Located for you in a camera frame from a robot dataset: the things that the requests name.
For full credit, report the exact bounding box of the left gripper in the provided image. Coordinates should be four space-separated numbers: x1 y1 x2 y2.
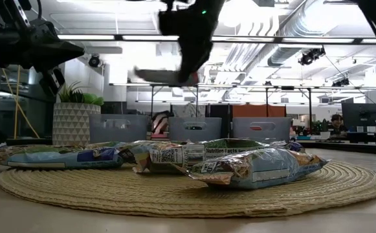
0 0 85 95

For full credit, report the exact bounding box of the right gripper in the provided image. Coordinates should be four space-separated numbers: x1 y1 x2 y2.
177 34 215 83

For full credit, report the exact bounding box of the green orange Chewy granola bar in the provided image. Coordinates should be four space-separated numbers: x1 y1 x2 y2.
0 143 91 166
132 138 272 175
187 147 330 190

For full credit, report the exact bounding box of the blue Chewy granola bar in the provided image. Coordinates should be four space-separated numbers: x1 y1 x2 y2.
6 147 124 170
90 140 149 164
270 140 306 153

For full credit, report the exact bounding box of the round woven straw placemat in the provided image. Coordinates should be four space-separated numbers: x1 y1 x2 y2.
0 160 376 218

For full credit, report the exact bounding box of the long linear ceiling light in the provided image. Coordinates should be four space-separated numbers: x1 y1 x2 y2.
56 33 376 45

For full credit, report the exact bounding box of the black ceiling spotlight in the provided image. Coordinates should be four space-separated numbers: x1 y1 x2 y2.
298 47 327 66
88 53 103 68
331 77 351 87

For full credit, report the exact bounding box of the grey translucent plastic bin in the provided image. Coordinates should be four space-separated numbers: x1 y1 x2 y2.
168 116 223 142
89 113 151 145
232 116 292 142

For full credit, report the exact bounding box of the succulent in white patterned pot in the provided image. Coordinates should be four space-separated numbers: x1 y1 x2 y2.
52 80 104 146

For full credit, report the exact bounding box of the orange partition panel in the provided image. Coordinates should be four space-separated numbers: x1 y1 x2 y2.
232 104 287 118

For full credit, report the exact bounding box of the small green desk plant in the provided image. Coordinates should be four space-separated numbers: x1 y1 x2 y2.
316 118 331 133

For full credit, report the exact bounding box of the person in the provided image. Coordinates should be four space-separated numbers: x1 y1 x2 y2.
331 113 346 135

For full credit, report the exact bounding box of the black computer monitor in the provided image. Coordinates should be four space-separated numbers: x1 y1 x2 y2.
341 102 376 132

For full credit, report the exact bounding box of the black metal workstation frame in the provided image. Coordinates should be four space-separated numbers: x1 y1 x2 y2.
150 83 200 118
264 85 314 130

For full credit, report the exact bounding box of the thin yellow cord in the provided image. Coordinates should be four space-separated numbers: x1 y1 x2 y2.
0 64 40 140

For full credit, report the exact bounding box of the silver ceiling air duct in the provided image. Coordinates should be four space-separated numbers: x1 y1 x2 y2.
267 0 357 67

